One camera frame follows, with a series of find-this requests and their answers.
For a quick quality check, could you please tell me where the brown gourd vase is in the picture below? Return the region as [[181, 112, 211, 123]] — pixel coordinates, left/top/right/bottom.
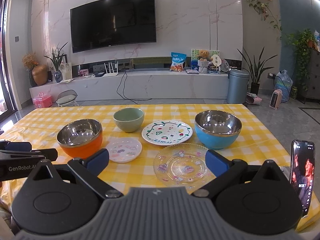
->
[[32, 64, 48, 86]]

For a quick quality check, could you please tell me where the white marble tv console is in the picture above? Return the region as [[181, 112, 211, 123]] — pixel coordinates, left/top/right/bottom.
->
[[29, 70, 229, 101]]

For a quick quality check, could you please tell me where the blue snack bag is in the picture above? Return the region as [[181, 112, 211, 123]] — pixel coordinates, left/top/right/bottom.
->
[[170, 52, 187, 72]]

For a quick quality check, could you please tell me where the black wall television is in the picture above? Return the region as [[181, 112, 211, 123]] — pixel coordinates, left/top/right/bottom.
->
[[70, 0, 157, 53]]

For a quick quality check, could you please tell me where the white wifi router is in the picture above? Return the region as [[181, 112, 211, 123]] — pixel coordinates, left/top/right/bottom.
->
[[103, 62, 119, 77]]

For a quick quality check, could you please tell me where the grey blue trash bin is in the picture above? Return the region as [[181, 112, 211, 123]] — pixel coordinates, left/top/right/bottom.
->
[[227, 69, 249, 104]]

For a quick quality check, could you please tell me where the teddy bear bouquet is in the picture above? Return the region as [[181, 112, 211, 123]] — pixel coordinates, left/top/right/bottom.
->
[[197, 49, 210, 73]]

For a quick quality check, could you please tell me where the pink small heater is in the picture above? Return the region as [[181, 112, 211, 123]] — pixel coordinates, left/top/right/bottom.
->
[[270, 89, 283, 109]]

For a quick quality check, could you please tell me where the grey round stool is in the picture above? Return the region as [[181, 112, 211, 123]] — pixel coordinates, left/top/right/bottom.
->
[[56, 89, 79, 107]]

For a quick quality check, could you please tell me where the blue vase with plant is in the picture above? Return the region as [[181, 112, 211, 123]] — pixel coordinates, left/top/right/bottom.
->
[[44, 42, 67, 83]]

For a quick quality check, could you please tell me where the black power cable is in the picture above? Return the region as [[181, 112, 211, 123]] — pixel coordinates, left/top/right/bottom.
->
[[116, 70, 153, 105]]

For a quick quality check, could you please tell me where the potted long leaf plant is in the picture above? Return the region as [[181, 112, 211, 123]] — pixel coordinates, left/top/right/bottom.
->
[[237, 47, 277, 95]]

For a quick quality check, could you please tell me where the green ceramic bowl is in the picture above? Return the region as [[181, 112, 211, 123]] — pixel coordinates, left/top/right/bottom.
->
[[113, 107, 145, 133]]

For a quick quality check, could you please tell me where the blue water jug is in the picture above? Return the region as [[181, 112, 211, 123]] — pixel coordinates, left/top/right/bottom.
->
[[274, 70, 293, 103]]

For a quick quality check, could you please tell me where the pink plastic box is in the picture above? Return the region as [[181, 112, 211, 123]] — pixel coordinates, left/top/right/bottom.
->
[[33, 92, 53, 108]]

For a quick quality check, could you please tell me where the hanging ivy plant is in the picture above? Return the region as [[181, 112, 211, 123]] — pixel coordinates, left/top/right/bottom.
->
[[286, 28, 316, 91]]

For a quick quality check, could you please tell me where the grey drawer cabinet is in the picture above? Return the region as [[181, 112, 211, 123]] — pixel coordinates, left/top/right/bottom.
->
[[298, 49, 320, 104]]

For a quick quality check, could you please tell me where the small white patterned plate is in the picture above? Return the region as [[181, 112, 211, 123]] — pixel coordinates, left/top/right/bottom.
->
[[106, 138, 142, 163]]

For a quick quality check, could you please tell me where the clear glass patterned plate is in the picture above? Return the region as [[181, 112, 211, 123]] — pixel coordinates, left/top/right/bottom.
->
[[153, 143, 216, 192]]

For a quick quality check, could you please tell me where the white painted fruit plate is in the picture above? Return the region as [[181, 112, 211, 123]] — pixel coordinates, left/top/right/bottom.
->
[[142, 120, 193, 146]]

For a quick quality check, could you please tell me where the black smartphone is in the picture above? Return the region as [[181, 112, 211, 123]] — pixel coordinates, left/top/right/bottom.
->
[[290, 139, 315, 217]]

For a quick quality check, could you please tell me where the yellow checkered tablecloth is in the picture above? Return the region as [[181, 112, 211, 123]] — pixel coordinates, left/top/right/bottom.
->
[[1, 104, 290, 193]]

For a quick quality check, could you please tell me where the orange steel bowl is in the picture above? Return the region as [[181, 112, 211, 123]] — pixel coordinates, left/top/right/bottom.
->
[[56, 119, 103, 159]]

